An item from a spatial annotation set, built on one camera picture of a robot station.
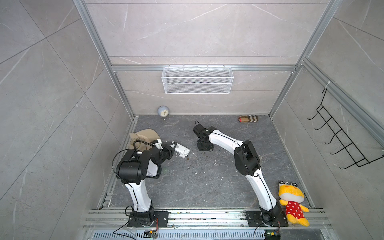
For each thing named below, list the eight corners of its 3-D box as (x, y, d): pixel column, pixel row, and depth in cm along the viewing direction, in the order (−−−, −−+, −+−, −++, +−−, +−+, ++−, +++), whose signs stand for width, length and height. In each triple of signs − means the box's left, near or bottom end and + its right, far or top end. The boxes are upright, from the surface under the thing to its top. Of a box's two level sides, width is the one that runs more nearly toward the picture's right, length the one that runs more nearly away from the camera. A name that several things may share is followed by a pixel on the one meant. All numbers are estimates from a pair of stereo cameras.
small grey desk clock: (158, 117, 122) (155, 108, 115) (164, 112, 126) (163, 104, 119) (164, 121, 119) (162, 113, 112) (170, 116, 123) (169, 108, 116)
